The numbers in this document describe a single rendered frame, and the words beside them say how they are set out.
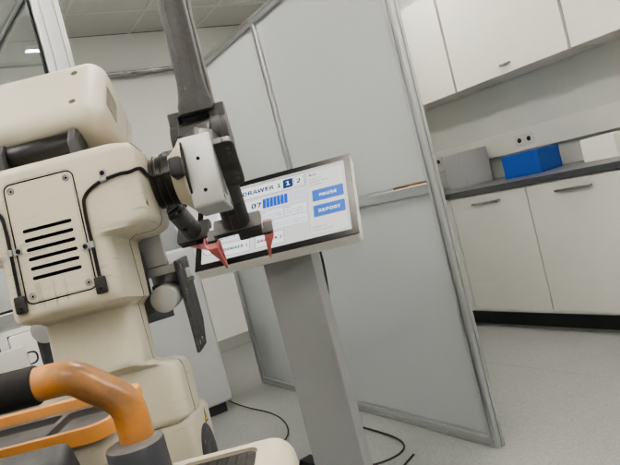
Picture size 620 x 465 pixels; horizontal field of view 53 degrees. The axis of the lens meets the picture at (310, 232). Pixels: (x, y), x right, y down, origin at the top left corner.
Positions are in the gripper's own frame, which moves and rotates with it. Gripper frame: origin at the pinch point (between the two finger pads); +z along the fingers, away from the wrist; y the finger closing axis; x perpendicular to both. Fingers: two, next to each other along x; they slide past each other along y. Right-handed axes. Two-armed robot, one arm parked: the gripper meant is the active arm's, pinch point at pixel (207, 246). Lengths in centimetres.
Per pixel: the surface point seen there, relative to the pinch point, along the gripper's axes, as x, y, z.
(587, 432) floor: 43, -102, 111
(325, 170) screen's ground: -19.6, -39.0, 2.3
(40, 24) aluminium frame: -53, 28, -55
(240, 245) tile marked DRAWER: 1.5, -10.4, 1.6
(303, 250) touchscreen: 7.2, -29.5, 3.5
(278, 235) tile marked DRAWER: 1.1, -22.6, 1.7
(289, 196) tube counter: -12.6, -26.7, 2.1
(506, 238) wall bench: -97, -100, 194
